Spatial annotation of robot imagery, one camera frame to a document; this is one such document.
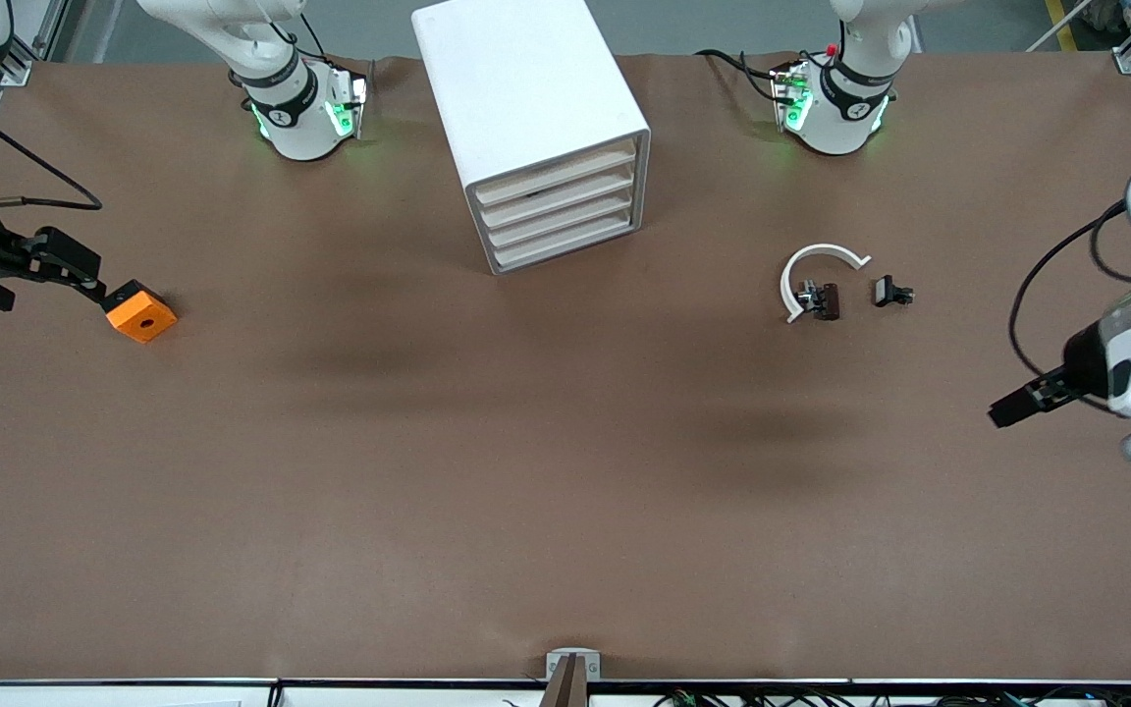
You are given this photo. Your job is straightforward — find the white plastic drawer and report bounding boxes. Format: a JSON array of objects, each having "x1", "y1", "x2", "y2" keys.
[
  {"x1": 485, "y1": 189, "x2": 641, "y2": 250},
  {"x1": 491, "y1": 211, "x2": 643, "y2": 273},
  {"x1": 478, "y1": 165, "x2": 639, "y2": 229},
  {"x1": 472, "y1": 140, "x2": 639, "y2": 205}
]

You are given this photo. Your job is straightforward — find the dark brown switch component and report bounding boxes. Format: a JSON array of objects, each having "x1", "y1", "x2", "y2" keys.
[{"x1": 798, "y1": 281, "x2": 841, "y2": 322}]

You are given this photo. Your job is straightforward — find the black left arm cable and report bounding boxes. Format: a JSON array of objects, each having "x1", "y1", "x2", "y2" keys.
[{"x1": 1007, "y1": 199, "x2": 1131, "y2": 413}]

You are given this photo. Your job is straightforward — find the grey metal bracket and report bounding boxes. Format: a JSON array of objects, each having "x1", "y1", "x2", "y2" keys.
[{"x1": 546, "y1": 648, "x2": 602, "y2": 681}]

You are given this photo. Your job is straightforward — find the white table edge rail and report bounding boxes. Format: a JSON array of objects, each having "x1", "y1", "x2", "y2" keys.
[{"x1": 0, "y1": 676, "x2": 1131, "y2": 707}]

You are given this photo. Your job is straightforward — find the brown table cover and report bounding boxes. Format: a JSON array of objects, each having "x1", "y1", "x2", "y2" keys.
[{"x1": 0, "y1": 51, "x2": 1131, "y2": 683}]

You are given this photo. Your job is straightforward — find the white curved plastic part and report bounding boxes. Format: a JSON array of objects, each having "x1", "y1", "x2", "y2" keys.
[{"x1": 781, "y1": 243, "x2": 873, "y2": 324}]

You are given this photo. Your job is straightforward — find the white drawer cabinet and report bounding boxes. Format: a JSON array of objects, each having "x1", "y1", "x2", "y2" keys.
[{"x1": 411, "y1": 0, "x2": 652, "y2": 276}]

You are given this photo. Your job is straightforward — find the black base cable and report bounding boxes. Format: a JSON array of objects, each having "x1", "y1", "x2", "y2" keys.
[{"x1": 695, "y1": 47, "x2": 792, "y2": 105}]

